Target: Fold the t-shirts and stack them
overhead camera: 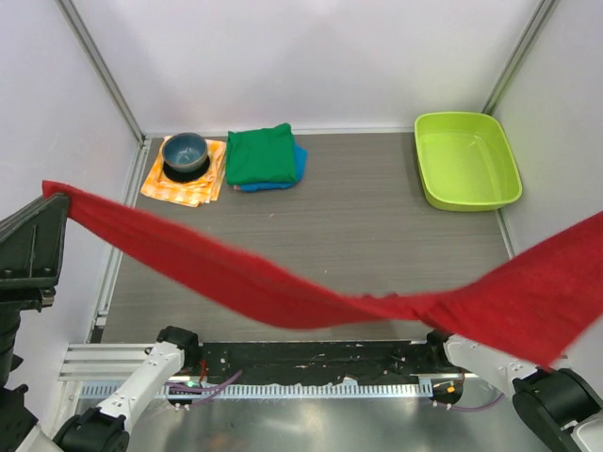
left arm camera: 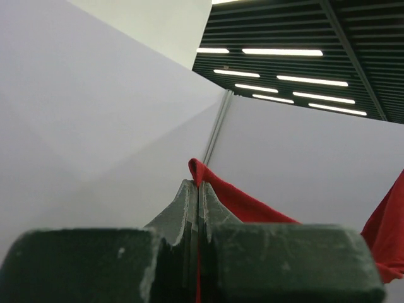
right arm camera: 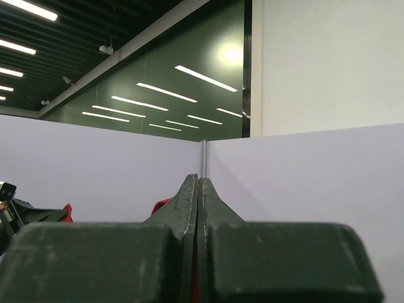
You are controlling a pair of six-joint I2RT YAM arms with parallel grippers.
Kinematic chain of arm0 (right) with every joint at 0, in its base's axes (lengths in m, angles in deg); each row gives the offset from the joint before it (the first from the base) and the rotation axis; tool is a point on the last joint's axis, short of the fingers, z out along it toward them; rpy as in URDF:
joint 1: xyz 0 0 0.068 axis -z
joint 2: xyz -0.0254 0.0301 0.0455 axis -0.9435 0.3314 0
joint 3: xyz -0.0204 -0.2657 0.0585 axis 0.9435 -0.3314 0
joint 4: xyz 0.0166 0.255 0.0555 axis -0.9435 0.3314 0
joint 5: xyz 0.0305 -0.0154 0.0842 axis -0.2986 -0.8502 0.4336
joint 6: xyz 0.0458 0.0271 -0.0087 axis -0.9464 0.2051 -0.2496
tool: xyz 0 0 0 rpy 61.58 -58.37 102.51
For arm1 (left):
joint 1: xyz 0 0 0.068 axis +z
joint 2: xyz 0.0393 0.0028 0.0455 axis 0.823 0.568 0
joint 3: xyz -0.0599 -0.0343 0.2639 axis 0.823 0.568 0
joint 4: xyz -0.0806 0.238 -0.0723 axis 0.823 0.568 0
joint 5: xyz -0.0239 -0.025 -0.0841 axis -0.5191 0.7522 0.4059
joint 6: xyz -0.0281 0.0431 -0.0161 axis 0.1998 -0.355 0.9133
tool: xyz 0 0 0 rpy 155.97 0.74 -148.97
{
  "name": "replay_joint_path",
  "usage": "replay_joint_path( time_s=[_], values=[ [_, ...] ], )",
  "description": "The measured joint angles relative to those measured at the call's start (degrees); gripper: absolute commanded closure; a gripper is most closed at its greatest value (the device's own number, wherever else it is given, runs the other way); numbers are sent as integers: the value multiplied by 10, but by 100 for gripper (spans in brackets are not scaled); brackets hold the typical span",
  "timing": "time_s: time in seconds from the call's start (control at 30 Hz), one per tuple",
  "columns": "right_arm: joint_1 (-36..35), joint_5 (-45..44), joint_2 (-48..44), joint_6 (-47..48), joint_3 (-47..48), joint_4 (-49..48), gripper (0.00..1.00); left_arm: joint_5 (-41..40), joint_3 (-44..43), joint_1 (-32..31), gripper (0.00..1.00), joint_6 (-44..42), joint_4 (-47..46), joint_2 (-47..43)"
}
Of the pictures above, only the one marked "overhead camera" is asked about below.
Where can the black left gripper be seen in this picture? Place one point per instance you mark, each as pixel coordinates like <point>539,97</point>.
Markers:
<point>31,246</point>

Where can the lime green plastic tub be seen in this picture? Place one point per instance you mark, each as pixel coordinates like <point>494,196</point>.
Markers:
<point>465,162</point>

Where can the red t-shirt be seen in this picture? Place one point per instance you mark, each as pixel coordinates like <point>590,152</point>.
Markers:
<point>533,307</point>

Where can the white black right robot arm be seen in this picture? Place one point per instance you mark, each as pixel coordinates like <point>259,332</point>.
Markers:
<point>559,406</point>

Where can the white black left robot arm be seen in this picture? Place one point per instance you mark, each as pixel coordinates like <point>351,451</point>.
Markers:
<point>107,426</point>

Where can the black saucer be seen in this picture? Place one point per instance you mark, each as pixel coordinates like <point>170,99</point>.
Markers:
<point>178,176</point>

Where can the blue ceramic bowl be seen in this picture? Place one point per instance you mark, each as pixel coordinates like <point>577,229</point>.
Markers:
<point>185,152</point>

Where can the orange checkered cloth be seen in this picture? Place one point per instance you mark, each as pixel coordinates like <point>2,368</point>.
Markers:
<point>206,188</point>

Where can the green folded t-shirt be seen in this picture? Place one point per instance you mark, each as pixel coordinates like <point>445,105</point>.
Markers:
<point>261,155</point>

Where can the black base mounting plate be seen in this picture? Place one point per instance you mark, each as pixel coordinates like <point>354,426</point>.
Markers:
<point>320,363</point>

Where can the left aluminium frame post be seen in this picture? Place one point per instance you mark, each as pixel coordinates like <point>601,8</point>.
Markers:
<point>92,52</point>

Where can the aluminium frame post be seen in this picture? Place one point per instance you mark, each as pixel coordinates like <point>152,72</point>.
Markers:
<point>519,54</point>
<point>92,52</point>

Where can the white slotted cable duct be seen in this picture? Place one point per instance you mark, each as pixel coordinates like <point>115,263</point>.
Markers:
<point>347,389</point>

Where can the right aluminium frame post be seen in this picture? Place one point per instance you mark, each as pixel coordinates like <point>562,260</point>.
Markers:
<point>519,54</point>

